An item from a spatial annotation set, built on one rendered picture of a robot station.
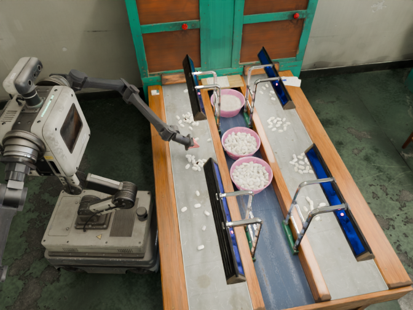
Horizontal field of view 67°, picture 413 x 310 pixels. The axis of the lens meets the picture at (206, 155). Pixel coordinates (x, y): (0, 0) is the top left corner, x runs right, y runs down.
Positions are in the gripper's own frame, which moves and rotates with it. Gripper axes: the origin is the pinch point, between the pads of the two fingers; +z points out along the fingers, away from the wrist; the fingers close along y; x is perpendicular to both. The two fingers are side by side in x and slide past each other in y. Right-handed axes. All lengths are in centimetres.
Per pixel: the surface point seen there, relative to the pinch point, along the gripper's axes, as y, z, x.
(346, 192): -50, 66, -49
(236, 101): 48, 33, -19
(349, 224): -84, 25, -57
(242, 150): -3.5, 27.2, -14.0
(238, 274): -97, -18, -24
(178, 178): -19.8, -8.5, 14.7
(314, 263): -87, 39, -26
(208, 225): -55, 2, 7
